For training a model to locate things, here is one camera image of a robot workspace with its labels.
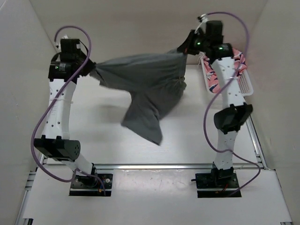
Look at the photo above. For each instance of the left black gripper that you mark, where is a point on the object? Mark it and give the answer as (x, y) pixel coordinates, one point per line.
(90, 67)

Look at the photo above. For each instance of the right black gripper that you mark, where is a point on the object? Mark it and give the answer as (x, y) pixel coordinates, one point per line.
(186, 47)

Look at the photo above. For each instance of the grey shorts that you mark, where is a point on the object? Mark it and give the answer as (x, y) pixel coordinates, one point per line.
(156, 83)

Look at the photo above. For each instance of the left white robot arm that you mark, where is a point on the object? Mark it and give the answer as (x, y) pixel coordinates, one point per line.
(55, 142)

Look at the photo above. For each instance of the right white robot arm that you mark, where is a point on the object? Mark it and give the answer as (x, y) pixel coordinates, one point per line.
(235, 110)

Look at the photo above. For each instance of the pink patterned shorts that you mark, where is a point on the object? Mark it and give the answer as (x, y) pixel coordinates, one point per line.
(240, 63)

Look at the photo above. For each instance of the white plastic basket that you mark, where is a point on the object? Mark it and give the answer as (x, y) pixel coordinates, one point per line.
(245, 85)

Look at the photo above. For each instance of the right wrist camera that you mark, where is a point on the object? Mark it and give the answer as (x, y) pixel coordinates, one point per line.
(202, 21)

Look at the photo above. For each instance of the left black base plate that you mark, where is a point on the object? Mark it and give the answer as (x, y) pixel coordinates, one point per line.
(89, 186)

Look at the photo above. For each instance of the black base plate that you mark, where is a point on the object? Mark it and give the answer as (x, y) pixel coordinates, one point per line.
(217, 185)
(89, 186)

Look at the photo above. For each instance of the aluminium frame rail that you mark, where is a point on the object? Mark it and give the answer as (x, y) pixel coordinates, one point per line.
(160, 166)

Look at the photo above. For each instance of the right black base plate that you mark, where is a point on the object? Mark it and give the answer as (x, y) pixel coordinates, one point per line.
(217, 185)

